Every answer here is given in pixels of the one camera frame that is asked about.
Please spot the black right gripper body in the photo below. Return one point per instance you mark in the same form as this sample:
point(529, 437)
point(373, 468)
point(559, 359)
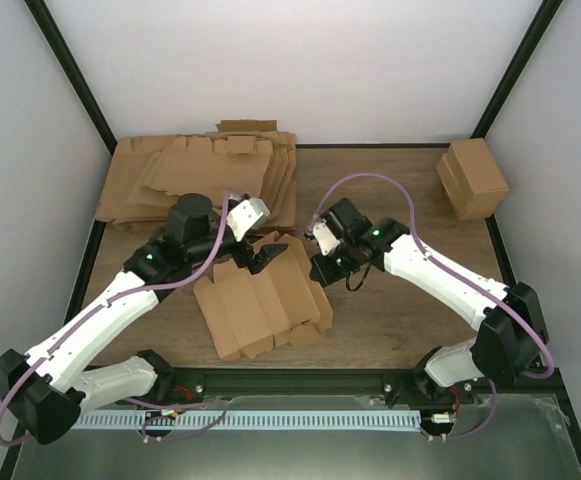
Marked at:
point(338, 270)

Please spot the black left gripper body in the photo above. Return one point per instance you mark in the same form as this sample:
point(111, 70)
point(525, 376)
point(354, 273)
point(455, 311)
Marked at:
point(243, 258)

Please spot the brown cardboard box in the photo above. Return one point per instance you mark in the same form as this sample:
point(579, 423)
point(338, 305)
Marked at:
point(250, 314)
point(472, 180)

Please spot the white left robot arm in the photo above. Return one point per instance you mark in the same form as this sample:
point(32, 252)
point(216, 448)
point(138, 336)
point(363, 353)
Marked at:
point(48, 387)

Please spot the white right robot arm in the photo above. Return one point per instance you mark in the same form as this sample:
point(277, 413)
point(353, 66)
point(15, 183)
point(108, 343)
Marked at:
point(508, 320)

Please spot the folded brown cardboard box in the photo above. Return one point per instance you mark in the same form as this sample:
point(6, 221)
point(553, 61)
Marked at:
point(472, 180)

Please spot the stack of flat cardboard blanks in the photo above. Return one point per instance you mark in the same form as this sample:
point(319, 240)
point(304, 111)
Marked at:
point(148, 174)

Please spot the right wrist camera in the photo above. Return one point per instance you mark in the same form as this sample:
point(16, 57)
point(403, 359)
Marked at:
point(319, 234)

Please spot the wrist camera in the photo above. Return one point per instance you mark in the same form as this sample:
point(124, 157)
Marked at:
point(319, 234)
point(249, 214)

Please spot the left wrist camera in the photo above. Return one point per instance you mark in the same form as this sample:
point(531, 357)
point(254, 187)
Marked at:
point(249, 214)

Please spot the black aluminium frame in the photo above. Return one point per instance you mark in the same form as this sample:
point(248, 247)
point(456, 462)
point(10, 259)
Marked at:
point(305, 381)

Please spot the white slotted cable duct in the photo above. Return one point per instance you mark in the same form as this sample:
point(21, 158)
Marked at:
point(236, 420)

